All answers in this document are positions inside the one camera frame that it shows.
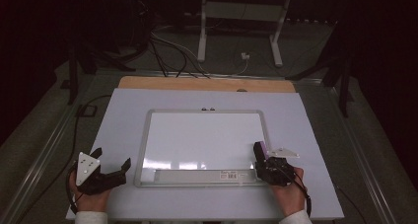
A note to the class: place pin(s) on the white table cover sheet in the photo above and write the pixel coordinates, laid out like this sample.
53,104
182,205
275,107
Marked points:
125,118

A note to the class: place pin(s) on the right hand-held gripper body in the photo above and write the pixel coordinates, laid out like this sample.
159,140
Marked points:
274,169

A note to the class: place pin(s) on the person's left hand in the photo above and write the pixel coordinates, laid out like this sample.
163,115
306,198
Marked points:
90,201

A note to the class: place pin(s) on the white plug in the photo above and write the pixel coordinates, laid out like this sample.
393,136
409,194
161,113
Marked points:
245,56

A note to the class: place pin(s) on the purple whiteboard eraser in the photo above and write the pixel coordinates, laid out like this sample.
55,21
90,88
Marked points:
263,147

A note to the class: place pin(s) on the black square floor frame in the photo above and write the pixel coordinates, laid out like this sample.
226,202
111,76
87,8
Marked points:
86,111

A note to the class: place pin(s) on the black tripod stand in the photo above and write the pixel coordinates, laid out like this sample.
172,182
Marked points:
343,86
73,76

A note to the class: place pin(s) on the person's right hand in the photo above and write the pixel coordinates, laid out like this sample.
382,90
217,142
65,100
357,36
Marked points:
289,197

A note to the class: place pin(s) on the metal floor rail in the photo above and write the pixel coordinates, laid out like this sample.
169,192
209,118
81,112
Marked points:
42,164
361,158

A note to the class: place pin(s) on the white metal stand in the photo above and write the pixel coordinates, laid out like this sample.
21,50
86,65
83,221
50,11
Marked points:
243,11

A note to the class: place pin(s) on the wooden table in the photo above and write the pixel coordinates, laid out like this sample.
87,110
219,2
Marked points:
197,84

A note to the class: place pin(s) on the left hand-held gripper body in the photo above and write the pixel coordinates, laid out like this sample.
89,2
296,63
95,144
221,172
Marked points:
98,181

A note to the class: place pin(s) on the silver framed whiteboard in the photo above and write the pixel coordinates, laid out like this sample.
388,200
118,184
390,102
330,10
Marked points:
203,138

